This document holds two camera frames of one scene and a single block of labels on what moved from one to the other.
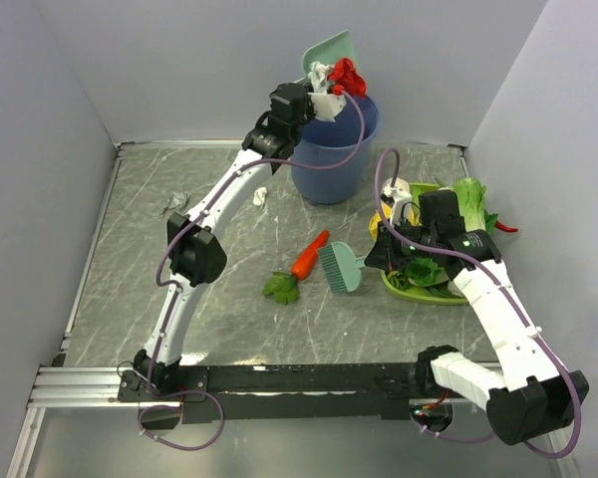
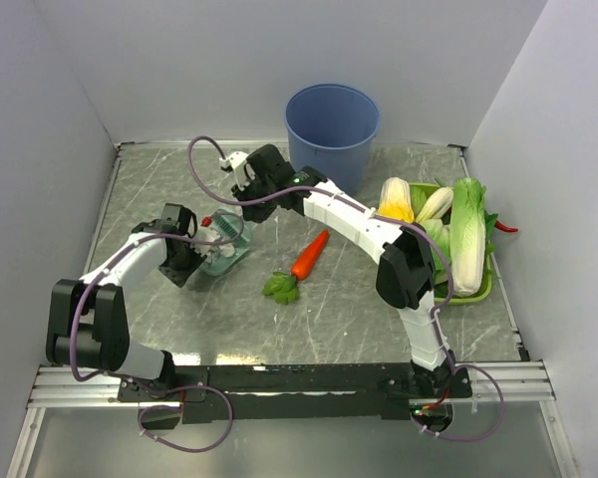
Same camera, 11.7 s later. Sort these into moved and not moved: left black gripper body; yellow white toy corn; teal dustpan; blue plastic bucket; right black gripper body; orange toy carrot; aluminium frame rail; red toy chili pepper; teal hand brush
Moved: right black gripper body; teal hand brush; teal dustpan; left black gripper body
Not moved: orange toy carrot; blue plastic bucket; yellow white toy corn; aluminium frame rail; red toy chili pepper
